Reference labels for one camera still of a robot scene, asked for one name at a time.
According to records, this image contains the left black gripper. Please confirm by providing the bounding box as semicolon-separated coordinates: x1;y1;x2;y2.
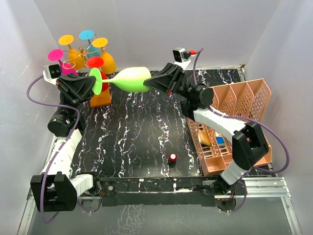
55;73;98;118

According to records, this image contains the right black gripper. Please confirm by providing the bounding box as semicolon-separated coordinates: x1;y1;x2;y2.
142;64;194;101

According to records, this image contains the red wine glass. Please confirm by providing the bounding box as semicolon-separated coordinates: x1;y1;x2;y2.
87;56;109;95

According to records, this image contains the green wine glass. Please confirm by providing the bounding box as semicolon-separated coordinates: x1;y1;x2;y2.
89;67;152;95

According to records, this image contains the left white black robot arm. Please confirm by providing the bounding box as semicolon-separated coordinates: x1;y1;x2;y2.
30;69;101;213

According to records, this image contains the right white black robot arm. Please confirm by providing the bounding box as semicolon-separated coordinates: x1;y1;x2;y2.
143;63;269;194

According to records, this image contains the orange wine glass left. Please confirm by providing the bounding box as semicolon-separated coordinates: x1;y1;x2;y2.
58;34;85;70

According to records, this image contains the orange wine glass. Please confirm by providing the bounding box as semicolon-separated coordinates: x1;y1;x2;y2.
58;34;85;70
92;37;116;74

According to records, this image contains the orange wooden rack base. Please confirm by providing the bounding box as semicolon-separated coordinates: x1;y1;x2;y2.
90;87;112;108

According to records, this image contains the magenta wine glass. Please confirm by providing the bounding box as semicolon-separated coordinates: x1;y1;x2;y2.
47;49;78;75

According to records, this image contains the teal wine glass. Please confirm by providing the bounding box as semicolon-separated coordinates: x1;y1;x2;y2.
79;29;101;59

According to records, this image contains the orange wine glass right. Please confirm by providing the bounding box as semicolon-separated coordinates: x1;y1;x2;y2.
92;37;116;74

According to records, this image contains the yellow book in organizer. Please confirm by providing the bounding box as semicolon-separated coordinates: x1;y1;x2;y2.
198;129;211;146

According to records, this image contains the red black push button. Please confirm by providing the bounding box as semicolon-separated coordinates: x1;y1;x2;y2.
168;153;177;167

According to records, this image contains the pink plastic file organizer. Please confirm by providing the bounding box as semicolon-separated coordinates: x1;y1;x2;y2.
187;79;271;177

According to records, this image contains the blue white box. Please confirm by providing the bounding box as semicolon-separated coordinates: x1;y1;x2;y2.
215;132;225;148

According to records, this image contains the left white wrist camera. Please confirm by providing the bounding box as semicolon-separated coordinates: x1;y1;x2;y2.
43;64;62;84

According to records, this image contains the gold wire glass rack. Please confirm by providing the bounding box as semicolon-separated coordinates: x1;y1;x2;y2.
62;36;108;74

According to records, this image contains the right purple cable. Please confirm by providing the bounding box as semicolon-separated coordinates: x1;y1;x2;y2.
192;47;290;211

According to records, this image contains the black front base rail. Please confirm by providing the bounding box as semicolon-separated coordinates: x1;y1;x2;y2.
96;177;229;207

